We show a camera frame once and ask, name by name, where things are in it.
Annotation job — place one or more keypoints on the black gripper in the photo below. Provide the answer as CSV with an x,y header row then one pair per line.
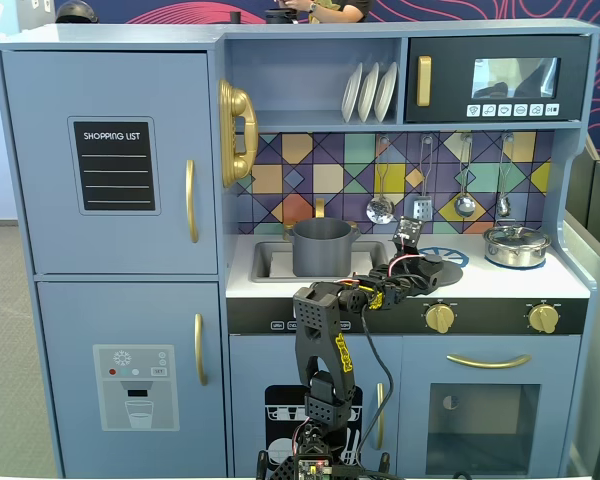
x,y
428,275

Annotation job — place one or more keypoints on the gray pot lid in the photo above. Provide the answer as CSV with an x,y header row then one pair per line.
x,y
452,275

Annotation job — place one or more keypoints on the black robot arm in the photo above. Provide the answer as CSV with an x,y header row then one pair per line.
x,y
320,320

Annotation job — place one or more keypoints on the steel saucepan lid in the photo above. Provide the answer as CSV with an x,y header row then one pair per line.
x,y
515,234

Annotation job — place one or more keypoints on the gold stove knob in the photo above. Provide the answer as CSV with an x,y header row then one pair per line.
x,y
544,318
440,318

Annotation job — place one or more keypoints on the steel slotted spatula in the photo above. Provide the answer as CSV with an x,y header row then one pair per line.
x,y
423,207

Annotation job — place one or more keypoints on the black control panel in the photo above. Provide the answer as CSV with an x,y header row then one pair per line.
x,y
490,317

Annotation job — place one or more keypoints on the steel ladle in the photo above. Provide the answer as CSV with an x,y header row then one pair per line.
x,y
465,206

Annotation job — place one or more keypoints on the steel skimmer spoon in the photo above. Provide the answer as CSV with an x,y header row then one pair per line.
x,y
380,210

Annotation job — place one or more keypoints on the blue oven door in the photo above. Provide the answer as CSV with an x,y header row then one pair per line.
x,y
420,360

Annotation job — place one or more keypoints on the steel saucepan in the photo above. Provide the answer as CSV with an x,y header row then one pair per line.
x,y
515,254

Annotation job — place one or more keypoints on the small steel spoon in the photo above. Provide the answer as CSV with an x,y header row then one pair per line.
x,y
503,206

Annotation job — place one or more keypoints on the gray pot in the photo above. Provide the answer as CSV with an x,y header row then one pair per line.
x,y
322,257

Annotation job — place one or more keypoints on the gold faucet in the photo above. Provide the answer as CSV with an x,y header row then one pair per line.
x,y
320,206

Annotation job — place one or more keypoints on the gray sink basin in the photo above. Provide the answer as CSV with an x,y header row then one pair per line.
x,y
272,262

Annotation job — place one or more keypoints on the white plate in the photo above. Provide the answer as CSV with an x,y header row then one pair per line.
x,y
351,95
367,95
385,92

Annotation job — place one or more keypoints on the black toy microwave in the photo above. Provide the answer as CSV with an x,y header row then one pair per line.
x,y
450,85

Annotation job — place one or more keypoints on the black table clamp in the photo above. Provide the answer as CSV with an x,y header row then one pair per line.
x,y
384,466
263,465

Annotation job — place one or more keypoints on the blue dishwasher door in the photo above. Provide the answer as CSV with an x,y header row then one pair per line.
x,y
250,360

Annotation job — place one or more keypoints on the gold toy telephone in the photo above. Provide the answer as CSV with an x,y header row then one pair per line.
x,y
240,105

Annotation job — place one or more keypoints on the person in black shirt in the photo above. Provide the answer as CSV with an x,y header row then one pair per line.
x,y
350,9

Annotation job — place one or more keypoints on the black device with lens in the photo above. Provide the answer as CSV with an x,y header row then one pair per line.
x,y
279,17

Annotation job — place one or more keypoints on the small black cup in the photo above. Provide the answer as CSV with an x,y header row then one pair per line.
x,y
236,17

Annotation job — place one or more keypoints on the black shopping list board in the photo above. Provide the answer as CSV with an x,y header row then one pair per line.
x,y
114,167

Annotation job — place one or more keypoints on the blue freezer door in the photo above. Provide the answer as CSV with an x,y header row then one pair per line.
x,y
70,320

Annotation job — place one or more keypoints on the blue toy kitchen unit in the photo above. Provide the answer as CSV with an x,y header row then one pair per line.
x,y
130,37

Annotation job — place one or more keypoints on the blue fridge door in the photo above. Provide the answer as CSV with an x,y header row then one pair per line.
x,y
40,150

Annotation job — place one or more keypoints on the black helmet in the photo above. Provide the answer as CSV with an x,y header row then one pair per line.
x,y
76,11

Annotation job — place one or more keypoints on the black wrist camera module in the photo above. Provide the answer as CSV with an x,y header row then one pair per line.
x,y
408,231

